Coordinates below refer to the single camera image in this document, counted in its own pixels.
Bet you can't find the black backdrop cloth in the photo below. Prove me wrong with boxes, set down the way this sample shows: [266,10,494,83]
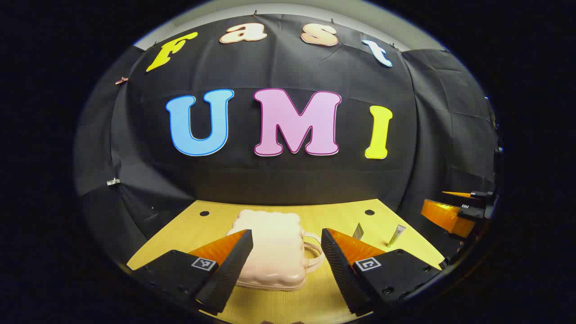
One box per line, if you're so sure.
[74,13,501,267]

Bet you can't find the pink suitcase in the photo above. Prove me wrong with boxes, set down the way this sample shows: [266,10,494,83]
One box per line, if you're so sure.
[225,209,325,292]

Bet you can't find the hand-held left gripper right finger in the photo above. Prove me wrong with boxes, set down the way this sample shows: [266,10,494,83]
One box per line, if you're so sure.
[320,228,444,317]

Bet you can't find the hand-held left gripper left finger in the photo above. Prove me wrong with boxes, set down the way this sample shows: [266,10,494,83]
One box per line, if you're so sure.
[130,229,254,315]

